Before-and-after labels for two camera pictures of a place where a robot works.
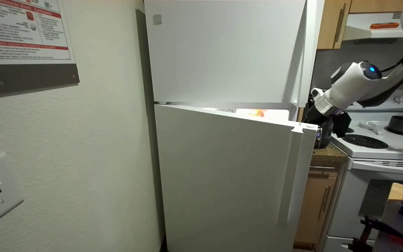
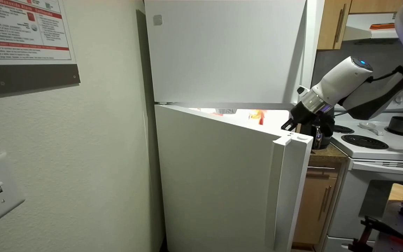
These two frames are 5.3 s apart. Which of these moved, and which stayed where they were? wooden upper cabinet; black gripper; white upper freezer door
Moved: black gripper
Stayed: white upper freezer door; wooden upper cabinet
